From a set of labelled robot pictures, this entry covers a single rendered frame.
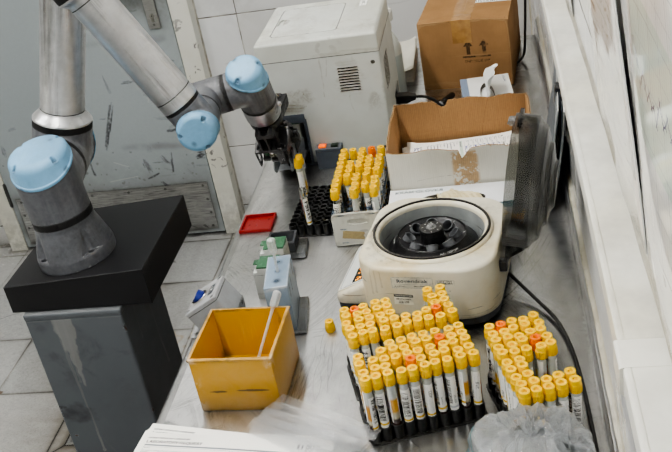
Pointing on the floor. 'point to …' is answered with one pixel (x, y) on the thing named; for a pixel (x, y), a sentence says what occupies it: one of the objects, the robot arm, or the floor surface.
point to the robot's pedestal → (108, 369)
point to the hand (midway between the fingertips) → (288, 159)
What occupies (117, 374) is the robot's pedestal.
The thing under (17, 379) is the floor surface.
